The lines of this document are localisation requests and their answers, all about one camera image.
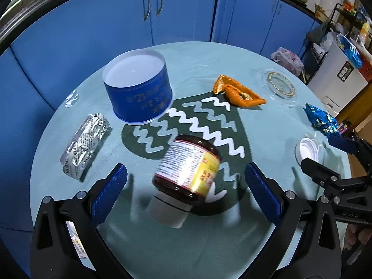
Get person's right hand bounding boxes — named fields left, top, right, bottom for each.
left=344, top=224, right=369, bottom=248

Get blue kitchen base cabinets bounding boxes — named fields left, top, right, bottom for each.
left=0, top=0, right=323, bottom=268

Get blue round tin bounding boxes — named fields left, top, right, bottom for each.
left=102, top=49, right=174, bottom=126

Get red plastic basket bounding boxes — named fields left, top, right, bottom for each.
left=359, top=52, right=372, bottom=82

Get white tall floor appliance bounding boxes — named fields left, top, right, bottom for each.
left=306, top=33, right=369, bottom=120

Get clear glass dish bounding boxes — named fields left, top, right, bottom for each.
left=257, top=68, right=303, bottom=108

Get brown glass bottle white cap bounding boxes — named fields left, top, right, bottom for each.
left=145, top=134, right=223, bottom=229

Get white round lid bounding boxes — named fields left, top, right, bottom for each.
left=295, top=137, right=320, bottom=163

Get teal printed tablecloth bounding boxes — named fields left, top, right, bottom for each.
left=29, top=41, right=353, bottom=279

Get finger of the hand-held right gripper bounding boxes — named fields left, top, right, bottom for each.
left=301, top=157, right=372, bottom=198
left=328, top=135, right=372, bottom=169

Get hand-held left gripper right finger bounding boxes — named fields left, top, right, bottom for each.
left=245, top=163, right=342, bottom=279

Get black metal shelf rack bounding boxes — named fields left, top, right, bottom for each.
left=331, top=3, right=372, bottom=41

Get silver blister pack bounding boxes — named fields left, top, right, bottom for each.
left=60, top=112, right=112, bottom=182

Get purple bin with plastic bag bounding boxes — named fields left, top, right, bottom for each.
left=271, top=46, right=304, bottom=77

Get blue and white packet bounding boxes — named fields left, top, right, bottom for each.
left=337, top=33, right=364, bottom=67

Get small clear wrapper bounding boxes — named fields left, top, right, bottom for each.
left=64, top=90, right=80, bottom=109

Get orange peel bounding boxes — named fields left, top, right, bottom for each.
left=213, top=75, right=267, bottom=107

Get blue foil wrapper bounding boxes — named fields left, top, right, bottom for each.
left=303, top=103, right=339, bottom=138

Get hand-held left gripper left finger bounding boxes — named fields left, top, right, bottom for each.
left=30, top=163, right=128, bottom=279

